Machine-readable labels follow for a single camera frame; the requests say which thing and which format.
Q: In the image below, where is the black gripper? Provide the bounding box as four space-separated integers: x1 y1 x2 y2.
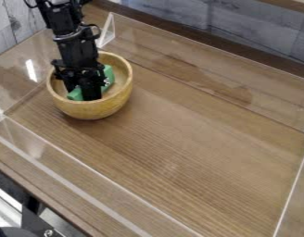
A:
51 31 105 101

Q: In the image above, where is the green rectangular block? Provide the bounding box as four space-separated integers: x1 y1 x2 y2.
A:
66 65 114 101

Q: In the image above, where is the round wooden bowl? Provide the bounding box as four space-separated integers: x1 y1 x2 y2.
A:
46 52 133 120

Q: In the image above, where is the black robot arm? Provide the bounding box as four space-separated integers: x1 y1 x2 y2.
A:
23 0 106 101

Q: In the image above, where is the clear acrylic corner bracket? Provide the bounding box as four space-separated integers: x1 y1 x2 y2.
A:
96 13 116 48

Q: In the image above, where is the black metal bracket with bolt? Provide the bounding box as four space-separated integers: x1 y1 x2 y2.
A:
21 206 65 237

